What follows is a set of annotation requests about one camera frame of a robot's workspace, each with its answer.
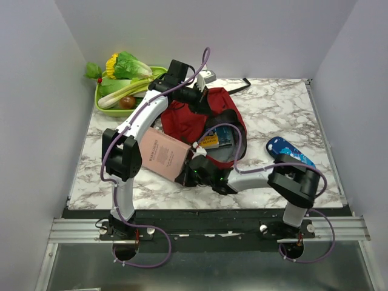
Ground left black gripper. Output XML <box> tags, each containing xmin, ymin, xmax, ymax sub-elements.
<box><xmin>177</xmin><ymin>82</ymin><xmax>213</xmax><ymax>116</ymax></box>

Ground red backpack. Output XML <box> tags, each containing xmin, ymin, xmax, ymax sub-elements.
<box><xmin>161</xmin><ymin>78</ymin><xmax>250</xmax><ymax>169</ymax></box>

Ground orange treehouse book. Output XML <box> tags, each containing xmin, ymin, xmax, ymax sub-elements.
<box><xmin>199</xmin><ymin>133</ymin><xmax>219</xmax><ymax>149</ymax></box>

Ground teal blue book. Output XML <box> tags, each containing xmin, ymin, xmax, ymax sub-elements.
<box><xmin>215</xmin><ymin>126</ymin><xmax>235</xmax><ymax>147</ymax></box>

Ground pink book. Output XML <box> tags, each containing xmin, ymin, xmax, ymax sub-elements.
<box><xmin>139</xmin><ymin>127</ymin><xmax>191</xmax><ymax>181</ymax></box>

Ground blue dinosaur pencil case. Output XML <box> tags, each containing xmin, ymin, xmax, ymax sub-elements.
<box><xmin>266</xmin><ymin>136</ymin><xmax>315</xmax><ymax>167</ymax></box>

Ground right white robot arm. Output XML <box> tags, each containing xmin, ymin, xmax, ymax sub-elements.
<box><xmin>183</xmin><ymin>154</ymin><xmax>323</xmax><ymax>238</ymax></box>

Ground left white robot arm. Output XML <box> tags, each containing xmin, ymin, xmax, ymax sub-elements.
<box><xmin>99</xmin><ymin>56</ymin><xmax>210</xmax><ymax>239</ymax></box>

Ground green plastic tray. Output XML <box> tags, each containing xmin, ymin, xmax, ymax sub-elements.
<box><xmin>95</xmin><ymin>65</ymin><xmax>167</xmax><ymax>118</ymax></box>

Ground celery stalk toy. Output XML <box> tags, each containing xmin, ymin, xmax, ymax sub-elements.
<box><xmin>97</xmin><ymin>78</ymin><xmax>152</xmax><ymax>109</ymax></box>

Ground brown onion toy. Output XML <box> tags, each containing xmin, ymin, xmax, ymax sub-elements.
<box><xmin>119</xmin><ymin>95</ymin><xmax>136</xmax><ymax>110</ymax></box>

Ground green lettuce toy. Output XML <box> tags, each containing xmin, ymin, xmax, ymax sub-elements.
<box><xmin>113</xmin><ymin>51</ymin><xmax>152</xmax><ymax>79</ymax></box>

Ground bok choy toy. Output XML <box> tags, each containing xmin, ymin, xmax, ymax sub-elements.
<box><xmin>98</xmin><ymin>77</ymin><xmax>132</xmax><ymax>96</ymax></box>

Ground yellow flower toy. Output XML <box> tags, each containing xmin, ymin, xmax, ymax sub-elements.
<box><xmin>105</xmin><ymin>53</ymin><xmax>118</xmax><ymax>79</ymax></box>

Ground green leafy sprig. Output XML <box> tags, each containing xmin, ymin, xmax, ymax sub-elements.
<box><xmin>84</xmin><ymin>62</ymin><xmax>102</xmax><ymax>79</ymax></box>

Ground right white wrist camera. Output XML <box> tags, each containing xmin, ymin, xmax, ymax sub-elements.
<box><xmin>192</xmin><ymin>142</ymin><xmax>207</xmax><ymax>158</ymax></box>

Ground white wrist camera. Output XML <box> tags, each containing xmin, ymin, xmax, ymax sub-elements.
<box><xmin>195</xmin><ymin>70</ymin><xmax>216</xmax><ymax>92</ymax></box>
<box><xmin>192</xmin><ymin>142</ymin><xmax>207</xmax><ymax>158</ymax></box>

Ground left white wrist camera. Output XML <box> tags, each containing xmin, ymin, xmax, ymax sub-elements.
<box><xmin>195</xmin><ymin>70</ymin><xmax>216</xmax><ymax>92</ymax></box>

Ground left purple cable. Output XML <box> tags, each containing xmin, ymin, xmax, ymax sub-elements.
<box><xmin>99</xmin><ymin>47</ymin><xmax>212</xmax><ymax>270</ymax></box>

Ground black mounting base plate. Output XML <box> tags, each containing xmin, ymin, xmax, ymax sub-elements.
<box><xmin>62</xmin><ymin>209</ymin><xmax>305</xmax><ymax>253</ymax></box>

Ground aluminium rail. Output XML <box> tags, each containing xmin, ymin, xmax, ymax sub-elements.
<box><xmin>48</xmin><ymin>216</ymin><xmax>370</xmax><ymax>244</ymax></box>

